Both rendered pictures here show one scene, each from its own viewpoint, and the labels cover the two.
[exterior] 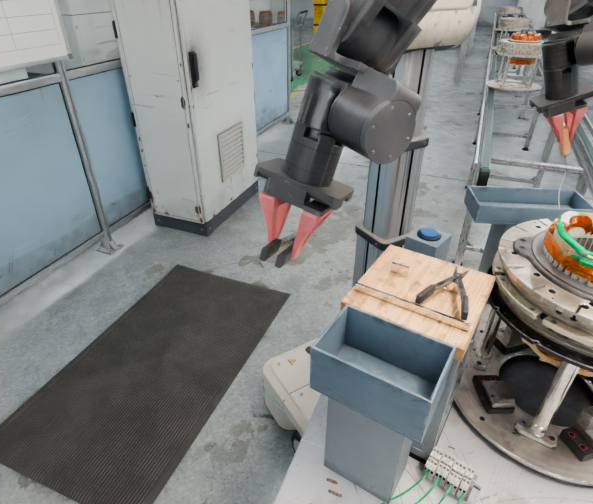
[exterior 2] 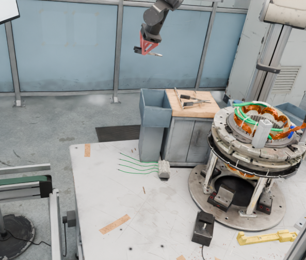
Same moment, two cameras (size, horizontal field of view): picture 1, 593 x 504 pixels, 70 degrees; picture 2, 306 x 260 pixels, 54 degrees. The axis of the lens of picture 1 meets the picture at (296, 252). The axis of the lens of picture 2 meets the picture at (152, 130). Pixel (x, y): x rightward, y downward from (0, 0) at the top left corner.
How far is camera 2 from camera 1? 0.96 m
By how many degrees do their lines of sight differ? 38
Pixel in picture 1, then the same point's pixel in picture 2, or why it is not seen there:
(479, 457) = (180, 179)
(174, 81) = (264, 27)
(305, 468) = (133, 143)
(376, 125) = (146, 13)
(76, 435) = not seen: hidden behind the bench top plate
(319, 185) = (148, 32)
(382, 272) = (190, 93)
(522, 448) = (194, 185)
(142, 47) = (258, 6)
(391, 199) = (250, 92)
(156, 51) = not seen: hidden behind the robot
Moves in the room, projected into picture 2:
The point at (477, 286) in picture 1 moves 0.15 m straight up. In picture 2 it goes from (210, 110) to (219, 74)
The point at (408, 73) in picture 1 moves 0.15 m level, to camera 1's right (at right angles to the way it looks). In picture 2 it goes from (272, 33) to (304, 44)
